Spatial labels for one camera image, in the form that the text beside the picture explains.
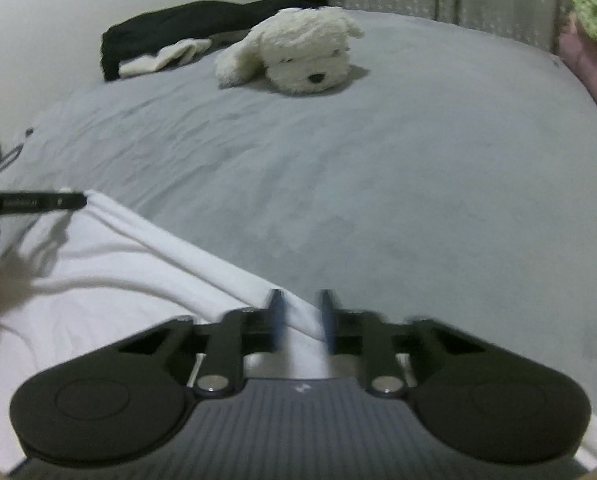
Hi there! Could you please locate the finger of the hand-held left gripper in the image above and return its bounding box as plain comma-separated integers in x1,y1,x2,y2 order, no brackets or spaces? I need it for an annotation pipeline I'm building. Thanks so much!
0,190,88,224

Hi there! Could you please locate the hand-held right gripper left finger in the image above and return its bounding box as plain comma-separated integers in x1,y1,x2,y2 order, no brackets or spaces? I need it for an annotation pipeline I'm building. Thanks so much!
111,289,286,400

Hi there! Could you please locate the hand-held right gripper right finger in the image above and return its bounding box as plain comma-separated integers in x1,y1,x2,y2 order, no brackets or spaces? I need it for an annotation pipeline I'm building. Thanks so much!
320,289,497,400

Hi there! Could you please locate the white shirt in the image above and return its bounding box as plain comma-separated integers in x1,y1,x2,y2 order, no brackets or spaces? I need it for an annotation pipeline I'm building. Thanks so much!
0,190,597,476

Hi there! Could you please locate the cream cloth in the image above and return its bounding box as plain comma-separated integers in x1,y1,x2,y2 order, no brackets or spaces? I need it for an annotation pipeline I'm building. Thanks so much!
118,37,213,78

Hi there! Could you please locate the white plush dog toy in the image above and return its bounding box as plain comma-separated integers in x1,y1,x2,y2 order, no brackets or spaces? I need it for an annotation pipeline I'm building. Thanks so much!
214,6,365,95

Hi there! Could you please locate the pink folded quilt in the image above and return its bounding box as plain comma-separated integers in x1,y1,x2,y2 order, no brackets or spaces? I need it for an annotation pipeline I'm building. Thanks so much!
559,12,597,128

